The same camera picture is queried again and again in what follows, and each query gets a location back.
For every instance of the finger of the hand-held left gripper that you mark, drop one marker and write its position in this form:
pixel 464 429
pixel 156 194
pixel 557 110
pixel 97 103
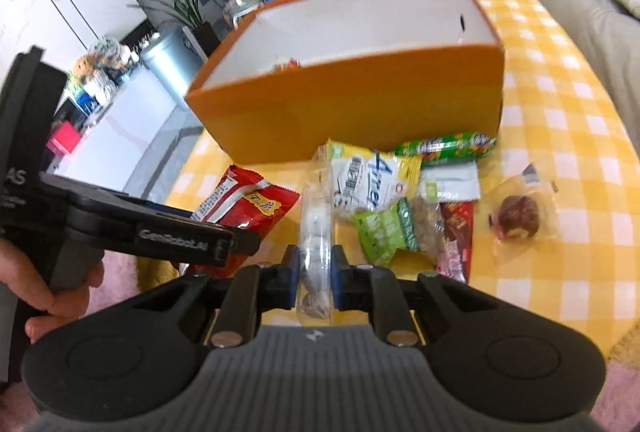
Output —
pixel 190 239
pixel 165 211

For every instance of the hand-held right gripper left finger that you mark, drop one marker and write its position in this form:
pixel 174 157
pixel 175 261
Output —
pixel 295 279

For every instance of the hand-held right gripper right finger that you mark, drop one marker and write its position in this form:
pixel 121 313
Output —
pixel 337 279

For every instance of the clear plastic snack packet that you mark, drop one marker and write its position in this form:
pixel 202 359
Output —
pixel 315 222

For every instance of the red snack packet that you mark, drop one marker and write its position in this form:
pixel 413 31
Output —
pixel 250 202

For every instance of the yellow white snack packet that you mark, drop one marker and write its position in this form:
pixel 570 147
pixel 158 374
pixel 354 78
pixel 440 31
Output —
pixel 365 172

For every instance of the red chocolate bar packet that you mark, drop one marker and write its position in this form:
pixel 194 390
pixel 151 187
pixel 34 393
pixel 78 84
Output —
pixel 457 232

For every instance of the green sausage snack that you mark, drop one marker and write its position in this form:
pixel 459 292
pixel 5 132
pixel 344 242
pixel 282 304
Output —
pixel 445 146

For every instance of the orange cardboard box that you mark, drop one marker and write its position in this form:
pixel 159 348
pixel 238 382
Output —
pixel 350 102

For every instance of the clear packet with brown pastry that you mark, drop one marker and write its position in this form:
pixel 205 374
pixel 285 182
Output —
pixel 520 217

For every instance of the person's left hand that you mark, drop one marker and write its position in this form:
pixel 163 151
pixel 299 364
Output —
pixel 25 282

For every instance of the red box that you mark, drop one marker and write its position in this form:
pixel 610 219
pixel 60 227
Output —
pixel 65 138

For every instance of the green oat snack packet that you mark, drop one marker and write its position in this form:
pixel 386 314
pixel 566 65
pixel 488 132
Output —
pixel 385 227

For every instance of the white cabinet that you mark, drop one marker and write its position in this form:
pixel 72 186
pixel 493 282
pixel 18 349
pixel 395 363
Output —
pixel 125 137

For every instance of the flower bouquet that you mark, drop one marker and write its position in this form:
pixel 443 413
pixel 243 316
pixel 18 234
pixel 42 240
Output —
pixel 100 67

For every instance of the silver trash can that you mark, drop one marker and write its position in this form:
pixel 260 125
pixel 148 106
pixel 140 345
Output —
pixel 170 62

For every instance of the potted plant with long leaves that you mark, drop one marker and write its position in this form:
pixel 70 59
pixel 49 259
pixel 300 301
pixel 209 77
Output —
pixel 192 12

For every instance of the small round stool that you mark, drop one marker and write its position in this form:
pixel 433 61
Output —
pixel 240 9

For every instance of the yellow checked tablecloth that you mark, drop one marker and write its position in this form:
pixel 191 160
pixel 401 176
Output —
pixel 550 112

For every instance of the beige sofa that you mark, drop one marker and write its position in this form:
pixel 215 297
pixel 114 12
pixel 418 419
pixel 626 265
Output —
pixel 590 52

